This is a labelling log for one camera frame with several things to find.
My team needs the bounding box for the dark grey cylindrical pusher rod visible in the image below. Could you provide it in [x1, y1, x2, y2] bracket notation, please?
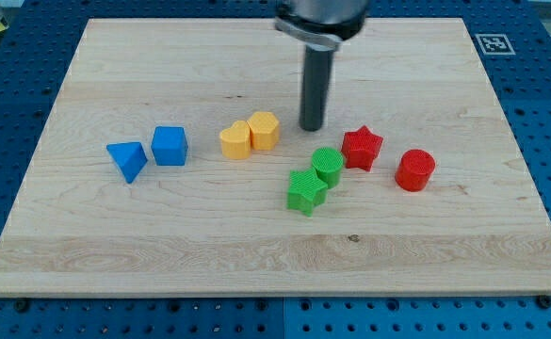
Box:
[299, 44, 334, 132]

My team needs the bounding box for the red star block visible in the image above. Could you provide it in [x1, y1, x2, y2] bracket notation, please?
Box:
[341, 125, 384, 171]

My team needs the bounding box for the green star block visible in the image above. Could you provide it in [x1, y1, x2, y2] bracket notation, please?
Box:
[286, 168, 328, 217]

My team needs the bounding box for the yellow hexagon block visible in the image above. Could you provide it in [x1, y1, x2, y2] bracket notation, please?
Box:
[247, 111, 280, 151]

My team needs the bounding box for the green cylinder block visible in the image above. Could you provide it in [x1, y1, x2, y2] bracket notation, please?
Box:
[311, 147, 344, 188]

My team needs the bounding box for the yellow heart block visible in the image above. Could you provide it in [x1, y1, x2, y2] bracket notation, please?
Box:
[219, 121, 251, 160]

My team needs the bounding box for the red cylinder block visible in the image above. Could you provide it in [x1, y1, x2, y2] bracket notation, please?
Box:
[395, 149, 436, 192]

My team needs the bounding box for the blue cube block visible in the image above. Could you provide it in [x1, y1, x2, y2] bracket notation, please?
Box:
[151, 126, 188, 166]

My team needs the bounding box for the white fiducial marker tag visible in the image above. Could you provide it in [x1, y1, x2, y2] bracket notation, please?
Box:
[476, 33, 515, 56]

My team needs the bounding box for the light wooden board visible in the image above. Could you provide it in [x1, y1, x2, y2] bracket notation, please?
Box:
[0, 18, 551, 298]

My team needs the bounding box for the blue triangle block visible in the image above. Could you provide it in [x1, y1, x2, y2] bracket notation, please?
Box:
[106, 141, 148, 184]

